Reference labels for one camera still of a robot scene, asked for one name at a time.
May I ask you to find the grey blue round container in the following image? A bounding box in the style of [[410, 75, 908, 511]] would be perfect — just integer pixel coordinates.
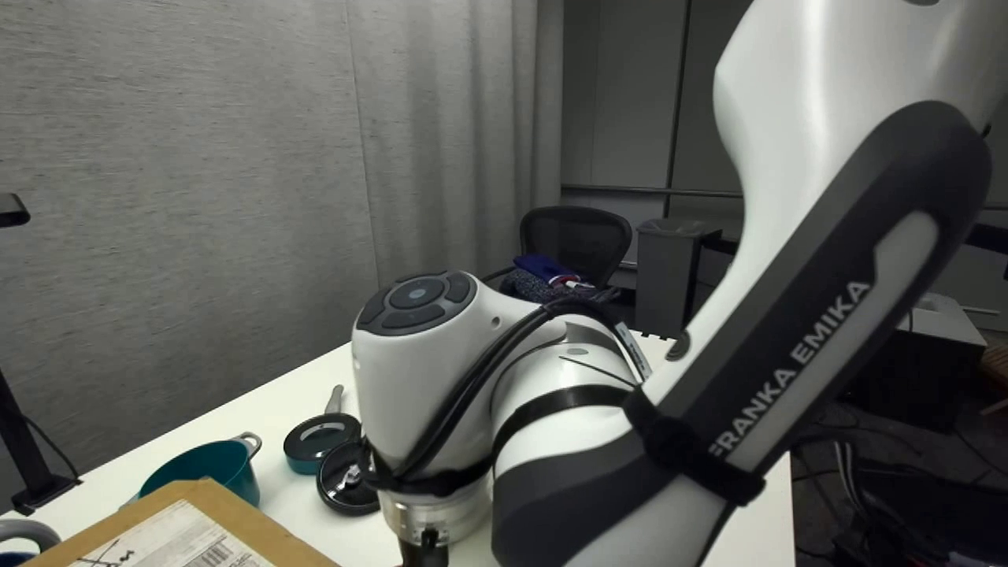
[[0, 517, 62, 567]]

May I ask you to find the blue bag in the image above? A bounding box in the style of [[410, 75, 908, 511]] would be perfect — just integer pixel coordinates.
[[491, 248, 625, 309]]

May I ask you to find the black camera tripod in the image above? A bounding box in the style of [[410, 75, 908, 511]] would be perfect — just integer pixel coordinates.
[[0, 193, 82, 517]]

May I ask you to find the cardboard box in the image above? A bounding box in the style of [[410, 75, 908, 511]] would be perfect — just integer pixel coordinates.
[[27, 480, 342, 567]]

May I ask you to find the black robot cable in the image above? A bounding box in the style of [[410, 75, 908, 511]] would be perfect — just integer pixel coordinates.
[[366, 303, 657, 498]]

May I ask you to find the grey curtain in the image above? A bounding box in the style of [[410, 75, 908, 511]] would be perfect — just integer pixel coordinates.
[[345, 0, 564, 309]]

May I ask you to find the teal toy pot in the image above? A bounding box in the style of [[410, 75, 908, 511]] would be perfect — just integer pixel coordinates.
[[137, 431, 265, 511]]

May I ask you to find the black toy frying pan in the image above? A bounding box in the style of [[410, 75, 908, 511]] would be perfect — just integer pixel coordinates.
[[280, 382, 366, 480]]

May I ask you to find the black computer box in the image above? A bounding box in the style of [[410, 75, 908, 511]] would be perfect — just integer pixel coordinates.
[[634, 217, 744, 341]]

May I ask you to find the black office chair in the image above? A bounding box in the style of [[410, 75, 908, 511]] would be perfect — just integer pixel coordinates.
[[517, 203, 637, 288]]

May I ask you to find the grey cabinet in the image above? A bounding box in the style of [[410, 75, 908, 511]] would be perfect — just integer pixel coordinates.
[[837, 288, 991, 435]]

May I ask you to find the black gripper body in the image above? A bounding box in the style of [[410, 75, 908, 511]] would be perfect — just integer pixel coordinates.
[[414, 525, 449, 567]]

